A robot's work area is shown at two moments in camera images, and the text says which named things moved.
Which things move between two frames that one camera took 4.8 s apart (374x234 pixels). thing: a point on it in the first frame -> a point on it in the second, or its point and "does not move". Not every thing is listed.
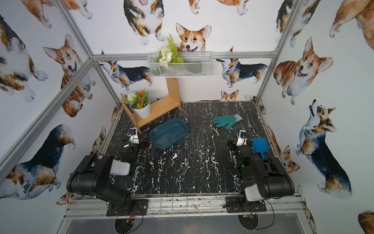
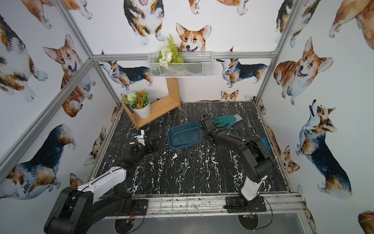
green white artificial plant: [169, 54] does not move
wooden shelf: [158, 107] does not move
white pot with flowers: [140, 104] does not move
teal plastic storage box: [168, 133] -> [185, 136]
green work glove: [228, 120] does not move
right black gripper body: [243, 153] -> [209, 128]
